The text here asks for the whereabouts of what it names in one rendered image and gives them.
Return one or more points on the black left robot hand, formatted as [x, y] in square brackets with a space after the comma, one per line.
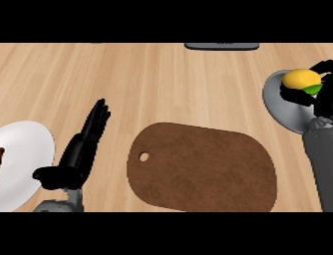
[79, 156]

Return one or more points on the yellow lemon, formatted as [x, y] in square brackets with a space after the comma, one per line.
[301, 79]

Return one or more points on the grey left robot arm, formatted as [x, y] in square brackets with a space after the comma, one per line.
[61, 203]

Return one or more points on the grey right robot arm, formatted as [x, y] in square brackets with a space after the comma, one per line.
[332, 166]

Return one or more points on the brown cutting board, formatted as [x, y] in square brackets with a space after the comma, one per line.
[203, 167]

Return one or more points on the white plate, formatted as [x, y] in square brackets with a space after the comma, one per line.
[24, 159]

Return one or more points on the dark grey appliance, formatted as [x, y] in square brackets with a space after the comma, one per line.
[222, 46]

